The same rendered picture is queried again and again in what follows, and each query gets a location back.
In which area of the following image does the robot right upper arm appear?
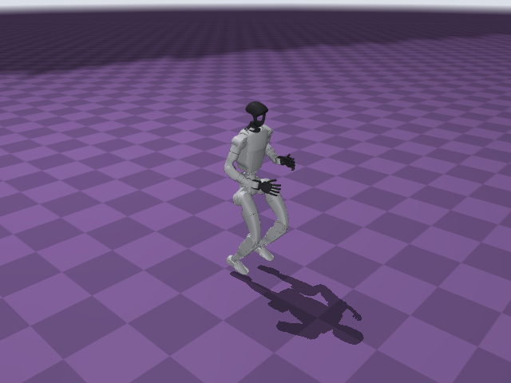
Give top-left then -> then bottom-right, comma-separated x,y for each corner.
224,134 -> 248,174

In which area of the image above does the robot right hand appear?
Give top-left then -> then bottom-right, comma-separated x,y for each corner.
253,180 -> 281,196

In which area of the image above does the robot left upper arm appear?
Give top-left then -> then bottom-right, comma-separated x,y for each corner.
262,124 -> 273,153

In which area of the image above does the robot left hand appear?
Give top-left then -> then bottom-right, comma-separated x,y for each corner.
277,154 -> 295,171

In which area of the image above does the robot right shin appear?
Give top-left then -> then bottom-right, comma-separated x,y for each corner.
232,235 -> 258,263

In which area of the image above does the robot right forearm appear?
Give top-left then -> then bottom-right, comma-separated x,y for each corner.
225,165 -> 259,188

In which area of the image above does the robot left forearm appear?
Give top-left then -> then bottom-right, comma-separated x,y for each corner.
266,145 -> 280,164

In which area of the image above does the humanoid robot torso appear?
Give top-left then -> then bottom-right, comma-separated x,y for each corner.
236,126 -> 268,195

